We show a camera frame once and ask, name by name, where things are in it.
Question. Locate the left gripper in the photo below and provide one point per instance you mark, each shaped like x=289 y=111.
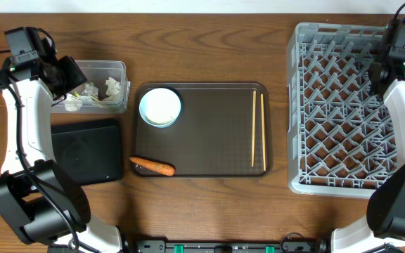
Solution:
x=76 y=76

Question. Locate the yellow snack wrapper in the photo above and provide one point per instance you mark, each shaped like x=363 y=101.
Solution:
x=90 y=95

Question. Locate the white paper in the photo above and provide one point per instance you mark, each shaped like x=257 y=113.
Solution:
x=72 y=103

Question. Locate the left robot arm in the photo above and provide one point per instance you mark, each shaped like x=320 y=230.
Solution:
x=39 y=201

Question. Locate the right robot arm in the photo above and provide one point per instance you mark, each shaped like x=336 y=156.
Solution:
x=383 y=225

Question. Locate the clear plastic waste bin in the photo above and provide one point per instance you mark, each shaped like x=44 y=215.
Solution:
x=98 y=71

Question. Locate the grey dishwasher rack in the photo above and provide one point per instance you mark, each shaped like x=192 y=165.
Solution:
x=340 y=139

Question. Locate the crumpled white tissue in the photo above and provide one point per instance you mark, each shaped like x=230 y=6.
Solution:
x=113 y=91

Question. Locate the light blue rice bowl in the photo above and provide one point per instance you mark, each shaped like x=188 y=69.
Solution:
x=160 y=107

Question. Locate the right wooden chopstick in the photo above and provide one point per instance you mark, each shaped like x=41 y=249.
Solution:
x=263 y=132

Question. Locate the orange carrot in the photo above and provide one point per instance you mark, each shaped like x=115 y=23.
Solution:
x=157 y=167

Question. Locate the brown serving tray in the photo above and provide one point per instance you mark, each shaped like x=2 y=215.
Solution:
x=213 y=133

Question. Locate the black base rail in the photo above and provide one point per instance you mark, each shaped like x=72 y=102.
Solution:
x=160 y=246

